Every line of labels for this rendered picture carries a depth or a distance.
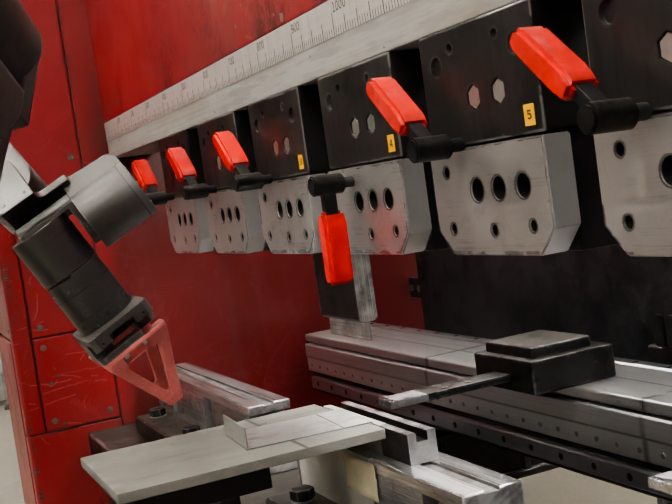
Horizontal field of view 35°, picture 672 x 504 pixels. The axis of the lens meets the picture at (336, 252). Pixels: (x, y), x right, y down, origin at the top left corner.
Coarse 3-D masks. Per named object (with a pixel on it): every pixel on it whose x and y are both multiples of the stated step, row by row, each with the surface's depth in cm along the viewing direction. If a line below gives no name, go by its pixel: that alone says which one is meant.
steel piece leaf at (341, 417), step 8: (320, 416) 112; (328, 416) 111; (336, 416) 111; (344, 416) 110; (352, 416) 110; (360, 416) 109; (336, 424) 107; (344, 424) 106; (352, 424) 106; (360, 424) 106
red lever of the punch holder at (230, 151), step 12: (216, 132) 117; (228, 132) 117; (216, 144) 117; (228, 144) 116; (228, 156) 114; (240, 156) 114; (228, 168) 114; (240, 168) 113; (240, 180) 111; (252, 180) 112; (264, 180) 113
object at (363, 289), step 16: (320, 256) 113; (352, 256) 106; (368, 256) 107; (320, 272) 114; (368, 272) 107; (320, 288) 115; (336, 288) 111; (352, 288) 107; (368, 288) 107; (320, 304) 115; (336, 304) 111; (352, 304) 108; (368, 304) 107; (336, 320) 114; (352, 320) 109; (368, 320) 107; (352, 336) 111; (368, 336) 107
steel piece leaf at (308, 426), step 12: (228, 420) 108; (288, 420) 112; (300, 420) 111; (312, 420) 110; (324, 420) 110; (228, 432) 108; (240, 432) 103; (252, 432) 109; (264, 432) 108; (276, 432) 107; (288, 432) 106; (300, 432) 106; (312, 432) 105; (324, 432) 105; (240, 444) 104; (252, 444) 103; (264, 444) 103
